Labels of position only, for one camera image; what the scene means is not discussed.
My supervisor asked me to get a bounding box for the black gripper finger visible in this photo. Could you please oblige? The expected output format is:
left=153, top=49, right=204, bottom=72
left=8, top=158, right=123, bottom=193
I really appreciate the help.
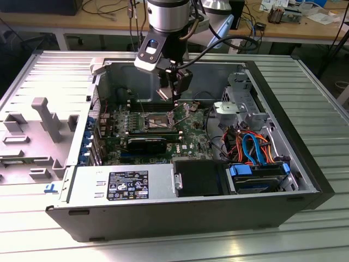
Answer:
left=165, top=64, right=181, bottom=103

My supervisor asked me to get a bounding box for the black upright box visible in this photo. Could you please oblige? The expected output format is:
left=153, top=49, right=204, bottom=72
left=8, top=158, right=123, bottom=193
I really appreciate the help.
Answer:
left=228, top=0, right=245, bottom=30

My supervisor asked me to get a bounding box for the grey electronics device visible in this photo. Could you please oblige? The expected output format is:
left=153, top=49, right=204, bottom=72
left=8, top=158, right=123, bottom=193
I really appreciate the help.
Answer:
left=282, top=7, right=303, bottom=24

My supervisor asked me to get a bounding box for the silver disk bay cage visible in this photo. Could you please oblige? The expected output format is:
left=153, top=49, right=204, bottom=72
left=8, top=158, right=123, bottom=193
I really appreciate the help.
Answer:
left=212, top=71, right=269, bottom=129

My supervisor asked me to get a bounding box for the copper coil device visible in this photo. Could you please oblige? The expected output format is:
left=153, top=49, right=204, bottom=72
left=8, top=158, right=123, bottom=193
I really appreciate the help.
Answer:
left=267, top=5, right=286, bottom=25

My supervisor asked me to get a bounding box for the silver topped CPU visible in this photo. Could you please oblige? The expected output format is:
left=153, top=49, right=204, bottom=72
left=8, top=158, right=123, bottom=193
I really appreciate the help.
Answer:
left=155, top=86, right=175, bottom=101

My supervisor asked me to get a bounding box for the white paper sheet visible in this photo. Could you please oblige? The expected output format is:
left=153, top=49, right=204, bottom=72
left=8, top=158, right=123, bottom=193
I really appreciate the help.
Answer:
left=306, top=7, right=341, bottom=26

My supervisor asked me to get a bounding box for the orange wire bundle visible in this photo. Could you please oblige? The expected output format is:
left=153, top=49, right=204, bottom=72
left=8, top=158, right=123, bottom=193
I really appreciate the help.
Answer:
left=222, top=129, right=273, bottom=164

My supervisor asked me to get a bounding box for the blue flat wire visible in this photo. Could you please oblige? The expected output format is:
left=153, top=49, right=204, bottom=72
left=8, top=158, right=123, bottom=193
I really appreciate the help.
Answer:
left=242, top=133, right=269, bottom=167

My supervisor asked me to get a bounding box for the pale grey case latch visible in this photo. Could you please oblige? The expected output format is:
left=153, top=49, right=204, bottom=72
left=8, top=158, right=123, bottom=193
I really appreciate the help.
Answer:
left=89, top=57, right=106, bottom=76

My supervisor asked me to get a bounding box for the black RAM slot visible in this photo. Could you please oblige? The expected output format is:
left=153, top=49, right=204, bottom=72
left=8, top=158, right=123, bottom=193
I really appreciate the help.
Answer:
left=127, top=129, right=180, bottom=134
left=128, top=107, right=178, bottom=112
left=128, top=98, right=177, bottom=102
left=128, top=101, right=177, bottom=105
left=128, top=104, right=178, bottom=109
left=127, top=133, right=182, bottom=137

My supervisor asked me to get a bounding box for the hard disk in blue carrier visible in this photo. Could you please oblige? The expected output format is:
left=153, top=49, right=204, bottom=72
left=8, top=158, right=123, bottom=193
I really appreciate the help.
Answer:
left=225, top=162, right=290, bottom=195

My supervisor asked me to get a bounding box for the black graphics card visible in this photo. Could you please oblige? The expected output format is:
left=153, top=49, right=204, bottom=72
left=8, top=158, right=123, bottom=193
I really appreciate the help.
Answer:
left=125, top=135, right=167, bottom=154

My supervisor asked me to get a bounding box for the metal locking lever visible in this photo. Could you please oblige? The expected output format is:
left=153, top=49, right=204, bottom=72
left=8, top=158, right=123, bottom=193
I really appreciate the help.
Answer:
left=137, top=93, right=148, bottom=122
left=172, top=112, right=192, bottom=127

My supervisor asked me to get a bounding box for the silver power supply unit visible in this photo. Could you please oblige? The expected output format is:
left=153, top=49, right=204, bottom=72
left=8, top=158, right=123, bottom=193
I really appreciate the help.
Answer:
left=66, top=163, right=175, bottom=204

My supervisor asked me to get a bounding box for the CPU socket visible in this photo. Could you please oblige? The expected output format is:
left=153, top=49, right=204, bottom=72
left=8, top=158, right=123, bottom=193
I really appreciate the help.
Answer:
left=141, top=110, right=176, bottom=130

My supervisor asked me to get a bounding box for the green motherboard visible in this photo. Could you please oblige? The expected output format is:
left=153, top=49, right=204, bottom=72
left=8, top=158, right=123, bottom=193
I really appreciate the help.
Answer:
left=97, top=98, right=216, bottom=166

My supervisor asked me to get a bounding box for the small wrist camera box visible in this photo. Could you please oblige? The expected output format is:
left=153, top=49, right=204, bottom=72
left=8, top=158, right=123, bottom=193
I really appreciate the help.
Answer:
left=174, top=68, right=194, bottom=95

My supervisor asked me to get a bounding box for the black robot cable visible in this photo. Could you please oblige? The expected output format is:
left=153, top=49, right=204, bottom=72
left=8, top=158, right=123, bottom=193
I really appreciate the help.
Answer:
left=178, top=37, right=263, bottom=69

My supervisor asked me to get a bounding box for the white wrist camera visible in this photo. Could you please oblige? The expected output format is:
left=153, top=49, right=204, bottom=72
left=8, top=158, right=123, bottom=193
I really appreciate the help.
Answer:
left=134, top=37, right=167, bottom=72

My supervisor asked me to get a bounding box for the grey parts rack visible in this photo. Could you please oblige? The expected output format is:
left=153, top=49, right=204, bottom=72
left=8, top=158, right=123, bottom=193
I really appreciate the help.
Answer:
left=0, top=97, right=80, bottom=186

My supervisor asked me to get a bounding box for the printed paper sheet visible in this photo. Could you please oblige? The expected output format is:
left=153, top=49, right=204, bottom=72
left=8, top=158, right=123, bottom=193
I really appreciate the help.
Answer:
left=258, top=0, right=290, bottom=11

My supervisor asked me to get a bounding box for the long wooden desk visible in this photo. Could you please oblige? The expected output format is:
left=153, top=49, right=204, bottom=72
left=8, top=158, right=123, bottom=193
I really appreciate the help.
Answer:
left=0, top=0, right=349, bottom=54

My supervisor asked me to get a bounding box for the metal socket cover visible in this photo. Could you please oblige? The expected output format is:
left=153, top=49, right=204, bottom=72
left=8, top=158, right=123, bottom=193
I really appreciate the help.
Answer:
left=168, top=102, right=191, bottom=129

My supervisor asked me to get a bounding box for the black drive bay cover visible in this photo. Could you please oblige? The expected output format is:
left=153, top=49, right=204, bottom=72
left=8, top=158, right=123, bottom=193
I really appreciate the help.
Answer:
left=173, top=159, right=227, bottom=198

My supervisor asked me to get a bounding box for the black monitor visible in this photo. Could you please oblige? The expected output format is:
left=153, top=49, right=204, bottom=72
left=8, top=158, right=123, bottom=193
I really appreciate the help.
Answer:
left=0, top=0, right=84, bottom=16

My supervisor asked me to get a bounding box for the black PC case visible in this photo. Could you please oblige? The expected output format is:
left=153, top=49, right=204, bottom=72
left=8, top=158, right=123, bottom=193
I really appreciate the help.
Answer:
left=45, top=54, right=335, bottom=243

